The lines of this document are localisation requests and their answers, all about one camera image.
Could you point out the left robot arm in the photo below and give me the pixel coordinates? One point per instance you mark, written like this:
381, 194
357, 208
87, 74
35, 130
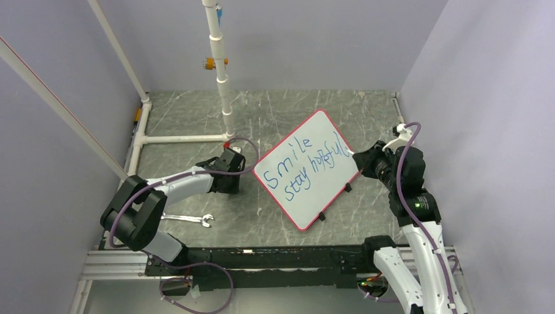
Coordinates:
134, 214

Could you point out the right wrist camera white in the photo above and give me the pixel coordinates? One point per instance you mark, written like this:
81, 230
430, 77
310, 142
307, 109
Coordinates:
401, 135

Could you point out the orange pipe fitting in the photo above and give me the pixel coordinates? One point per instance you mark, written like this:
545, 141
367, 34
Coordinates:
209, 64

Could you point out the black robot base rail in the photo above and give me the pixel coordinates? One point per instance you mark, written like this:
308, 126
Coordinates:
341, 266

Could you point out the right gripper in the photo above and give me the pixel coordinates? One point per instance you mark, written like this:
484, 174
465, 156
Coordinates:
366, 159

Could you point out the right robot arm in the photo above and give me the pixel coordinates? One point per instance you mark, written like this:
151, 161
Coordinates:
432, 288

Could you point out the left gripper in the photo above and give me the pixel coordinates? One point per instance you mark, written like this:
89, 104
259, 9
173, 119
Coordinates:
233, 189

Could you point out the white pvc pipe frame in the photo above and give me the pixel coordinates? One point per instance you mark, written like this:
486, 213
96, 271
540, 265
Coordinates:
139, 138

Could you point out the silver open-end wrench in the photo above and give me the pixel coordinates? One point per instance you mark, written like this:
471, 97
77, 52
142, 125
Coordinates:
203, 220

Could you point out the pink framed whiteboard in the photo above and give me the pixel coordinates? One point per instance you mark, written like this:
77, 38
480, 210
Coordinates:
307, 170

